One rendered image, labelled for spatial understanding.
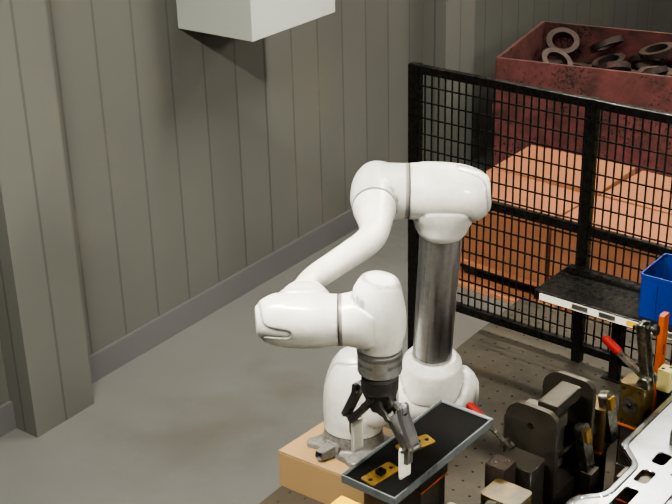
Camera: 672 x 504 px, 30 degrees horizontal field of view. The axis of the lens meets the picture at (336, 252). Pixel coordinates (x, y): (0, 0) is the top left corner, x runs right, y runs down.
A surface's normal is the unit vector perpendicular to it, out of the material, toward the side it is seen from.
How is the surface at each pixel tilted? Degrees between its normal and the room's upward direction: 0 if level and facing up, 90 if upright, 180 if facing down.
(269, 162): 90
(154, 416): 0
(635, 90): 90
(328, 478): 90
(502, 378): 0
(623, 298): 0
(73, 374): 90
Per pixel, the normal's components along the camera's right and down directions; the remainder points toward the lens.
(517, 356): -0.02, -0.91
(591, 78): -0.44, 0.39
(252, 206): 0.81, 0.23
